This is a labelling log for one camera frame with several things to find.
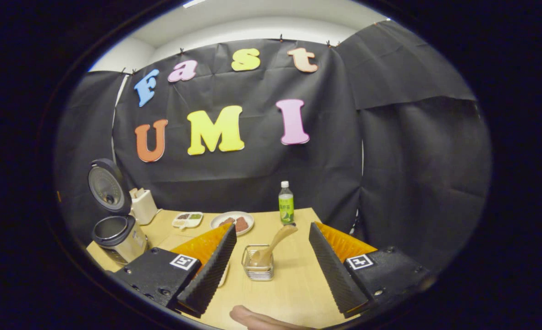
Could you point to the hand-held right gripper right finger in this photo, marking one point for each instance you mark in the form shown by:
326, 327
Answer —
337, 279

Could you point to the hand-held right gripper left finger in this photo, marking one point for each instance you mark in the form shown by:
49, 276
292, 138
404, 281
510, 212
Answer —
209, 279

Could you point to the wooden spoon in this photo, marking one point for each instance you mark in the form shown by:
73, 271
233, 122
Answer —
278, 238

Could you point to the black and silver rice cooker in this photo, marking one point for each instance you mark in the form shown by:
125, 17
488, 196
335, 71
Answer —
119, 243

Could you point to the round white plate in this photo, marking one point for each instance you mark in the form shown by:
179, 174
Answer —
223, 227

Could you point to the red braised meat piece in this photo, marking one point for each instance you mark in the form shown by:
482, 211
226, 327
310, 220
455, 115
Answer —
227, 222
241, 224

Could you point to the white compartment dish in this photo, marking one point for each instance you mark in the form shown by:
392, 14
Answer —
187, 221

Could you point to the green beans pile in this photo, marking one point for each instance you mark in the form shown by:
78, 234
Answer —
195, 216

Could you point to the green drink bottle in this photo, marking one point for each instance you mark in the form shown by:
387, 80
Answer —
286, 206

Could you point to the white toaster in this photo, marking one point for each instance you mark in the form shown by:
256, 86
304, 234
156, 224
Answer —
143, 208

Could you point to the toast slice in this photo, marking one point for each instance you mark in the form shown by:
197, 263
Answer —
140, 193
133, 193

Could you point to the black backdrop cloth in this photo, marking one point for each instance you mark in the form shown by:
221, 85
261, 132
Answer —
390, 160

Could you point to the large ceiling light panel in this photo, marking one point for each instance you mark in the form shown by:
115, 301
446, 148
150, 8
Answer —
193, 3

